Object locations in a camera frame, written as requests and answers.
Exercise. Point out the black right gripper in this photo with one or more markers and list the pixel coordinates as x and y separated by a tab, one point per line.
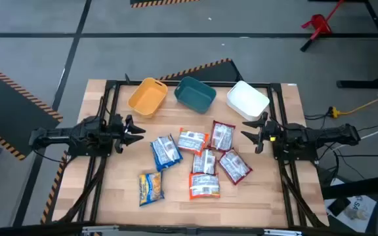
272	132

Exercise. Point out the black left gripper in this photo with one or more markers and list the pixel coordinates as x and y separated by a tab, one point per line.
118	131

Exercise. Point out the blue Maruchan ramen pack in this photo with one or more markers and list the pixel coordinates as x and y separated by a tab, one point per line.
166	152
150	188

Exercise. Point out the orange Maruchan ramen pack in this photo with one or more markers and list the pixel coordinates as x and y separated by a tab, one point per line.
204	185
192	141

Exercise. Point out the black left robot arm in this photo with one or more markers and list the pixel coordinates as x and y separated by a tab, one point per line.
61	133

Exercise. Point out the white plastic bin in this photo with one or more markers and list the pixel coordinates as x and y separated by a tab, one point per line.
246	98

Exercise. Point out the yellow plastic bin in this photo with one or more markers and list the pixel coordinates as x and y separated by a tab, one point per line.
148	96

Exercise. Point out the black hazard-striped floor mat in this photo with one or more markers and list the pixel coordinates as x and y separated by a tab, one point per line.
5	98
215	73
143	1

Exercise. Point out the teal plastic bin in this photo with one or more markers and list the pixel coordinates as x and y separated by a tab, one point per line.
195	95

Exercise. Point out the hazard tape strip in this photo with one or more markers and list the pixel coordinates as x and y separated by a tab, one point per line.
52	193

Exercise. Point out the red floor stand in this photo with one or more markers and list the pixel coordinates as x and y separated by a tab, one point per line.
320	24

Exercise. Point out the printed paper sheet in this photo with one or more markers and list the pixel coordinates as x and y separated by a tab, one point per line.
363	203

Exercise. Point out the black aluminium rig frame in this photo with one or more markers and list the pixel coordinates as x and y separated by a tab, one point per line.
117	84

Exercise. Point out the silver aluminium bracket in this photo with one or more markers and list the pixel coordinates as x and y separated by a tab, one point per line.
282	232
100	229

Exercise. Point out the black desk frame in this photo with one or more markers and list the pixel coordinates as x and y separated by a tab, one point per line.
356	84

